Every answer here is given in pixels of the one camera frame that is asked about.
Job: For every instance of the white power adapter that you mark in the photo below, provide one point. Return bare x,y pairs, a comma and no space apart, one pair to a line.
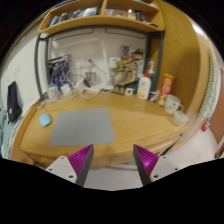
66,89

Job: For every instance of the clear plastic lidded container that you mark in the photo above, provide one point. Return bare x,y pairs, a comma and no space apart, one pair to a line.
180,118

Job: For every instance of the white plastic mug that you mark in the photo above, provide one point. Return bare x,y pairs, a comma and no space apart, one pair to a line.
172,104

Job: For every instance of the light blue computer mouse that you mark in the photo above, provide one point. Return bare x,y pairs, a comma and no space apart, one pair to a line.
44,120

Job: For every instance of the red yellow snack can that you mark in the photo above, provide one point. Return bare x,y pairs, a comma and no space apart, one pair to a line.
166,88

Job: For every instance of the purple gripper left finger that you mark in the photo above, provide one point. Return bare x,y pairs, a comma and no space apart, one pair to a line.
75,167

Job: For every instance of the cluttered desk organiser rack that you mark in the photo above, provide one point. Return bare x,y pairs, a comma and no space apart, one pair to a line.
127,68

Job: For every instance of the small white cube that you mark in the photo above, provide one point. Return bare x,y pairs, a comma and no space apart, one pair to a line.
129,91

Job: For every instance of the wooden wall shelf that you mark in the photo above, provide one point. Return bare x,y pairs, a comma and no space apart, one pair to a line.
153,20

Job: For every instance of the grey mouse pad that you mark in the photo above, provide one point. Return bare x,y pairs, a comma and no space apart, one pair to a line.
83,127

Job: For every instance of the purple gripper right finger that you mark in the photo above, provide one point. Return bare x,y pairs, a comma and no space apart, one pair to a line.
150,166

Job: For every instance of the white lotion pump bottle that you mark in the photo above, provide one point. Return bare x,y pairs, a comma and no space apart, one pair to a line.
144,86

